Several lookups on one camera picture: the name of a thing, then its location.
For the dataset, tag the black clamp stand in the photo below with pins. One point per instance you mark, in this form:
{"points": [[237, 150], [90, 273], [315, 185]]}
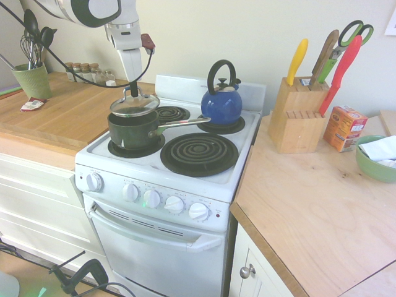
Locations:
{"points": [[80, 275]]}

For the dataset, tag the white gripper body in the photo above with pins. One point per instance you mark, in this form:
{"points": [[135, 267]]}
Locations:
{"points": [[130, 62]]}

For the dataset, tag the cream base cabinet with drawers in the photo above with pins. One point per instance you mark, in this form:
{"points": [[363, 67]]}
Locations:
{"points": [[34, 198]]}

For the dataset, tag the red and white packet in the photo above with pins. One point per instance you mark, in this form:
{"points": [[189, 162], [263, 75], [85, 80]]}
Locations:
{"points": [[32, 104]]}

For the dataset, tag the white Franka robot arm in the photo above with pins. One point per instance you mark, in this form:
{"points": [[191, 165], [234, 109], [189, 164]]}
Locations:
{"points": [[92, 12]]}

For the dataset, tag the white paper on wall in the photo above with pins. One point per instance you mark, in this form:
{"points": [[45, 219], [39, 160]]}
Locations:
{"points": [[391, 18]]}

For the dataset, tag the cream cabinet with door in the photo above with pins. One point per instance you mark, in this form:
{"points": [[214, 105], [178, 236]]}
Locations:
{"points": [[247, 284]]}

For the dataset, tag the green ceramic bowl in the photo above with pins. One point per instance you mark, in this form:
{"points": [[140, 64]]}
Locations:
{"points": [[371, 168]]}

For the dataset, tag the glass pot lid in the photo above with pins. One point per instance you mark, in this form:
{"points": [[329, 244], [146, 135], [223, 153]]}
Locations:
{"points": [[136, 105]]}

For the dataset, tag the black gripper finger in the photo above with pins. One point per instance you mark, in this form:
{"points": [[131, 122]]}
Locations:
{"points": [[134, 89]]}

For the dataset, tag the black plastic spoon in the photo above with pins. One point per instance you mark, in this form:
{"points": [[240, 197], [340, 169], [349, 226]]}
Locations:
{"points": [[31, 21]]}

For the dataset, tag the cork lidded spice jar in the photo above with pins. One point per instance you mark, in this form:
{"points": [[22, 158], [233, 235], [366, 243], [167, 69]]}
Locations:
{"points": [[70, 71], [85, 73], [94, 72], [77, 71]]}

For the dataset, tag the white crumpled cloth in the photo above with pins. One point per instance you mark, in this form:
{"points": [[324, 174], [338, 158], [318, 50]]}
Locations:
{"points": [[380, 148]]}

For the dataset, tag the black plastic ladle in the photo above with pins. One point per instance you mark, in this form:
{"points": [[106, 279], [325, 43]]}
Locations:
{"points": [[48, 35]]}

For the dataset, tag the orange baking soda box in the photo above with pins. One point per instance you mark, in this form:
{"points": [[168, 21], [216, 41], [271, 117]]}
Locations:
{"points": [[343, 130]]}

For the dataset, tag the green mat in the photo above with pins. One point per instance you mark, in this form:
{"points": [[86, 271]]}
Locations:
{"points": [[9, 91]]}

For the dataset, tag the small coil burner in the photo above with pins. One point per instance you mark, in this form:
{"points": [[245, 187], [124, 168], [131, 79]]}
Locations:
{"points": [[204, 127], [173, 114]]}

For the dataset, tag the white electric stove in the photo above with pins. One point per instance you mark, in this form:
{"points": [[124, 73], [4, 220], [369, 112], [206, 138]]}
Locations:
{"points": [[154, 247]]}

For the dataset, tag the green and black scissors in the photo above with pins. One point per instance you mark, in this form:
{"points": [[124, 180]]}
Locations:
{"points": [[348, 34]]}

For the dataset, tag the large coil burner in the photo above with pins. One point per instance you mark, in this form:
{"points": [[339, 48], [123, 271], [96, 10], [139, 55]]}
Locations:
{"points": [[114, 151], [198, 154]]}

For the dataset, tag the green ribbed utensil cup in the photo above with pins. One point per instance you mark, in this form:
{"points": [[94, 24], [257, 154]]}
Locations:
{"points": [[32, 82]]}

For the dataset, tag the light wooden board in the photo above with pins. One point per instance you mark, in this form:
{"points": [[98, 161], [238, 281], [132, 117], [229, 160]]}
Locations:
{"points": [[389, 122]]}

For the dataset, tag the wooden knife block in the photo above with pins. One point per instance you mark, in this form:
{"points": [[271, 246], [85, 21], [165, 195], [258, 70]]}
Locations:
{"points": [[294, 123]]}

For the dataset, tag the clear glass shaker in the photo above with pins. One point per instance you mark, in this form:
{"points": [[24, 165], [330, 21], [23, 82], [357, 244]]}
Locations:
{"points": [[109, 79], [99, 77]]}

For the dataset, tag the white stove knob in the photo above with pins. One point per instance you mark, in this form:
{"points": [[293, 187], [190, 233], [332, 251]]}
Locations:
{"points": [[94, 182], [174, 204], [151, 199], [130, 192], [199, 211]]}

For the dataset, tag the brown wrist camera box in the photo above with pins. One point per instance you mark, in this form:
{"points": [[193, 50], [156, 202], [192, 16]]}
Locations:
{"points": [[148, 41]]}

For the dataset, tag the round metal cabinet knob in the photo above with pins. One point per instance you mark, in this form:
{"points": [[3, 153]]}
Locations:
{"points": [[247, 271]]}

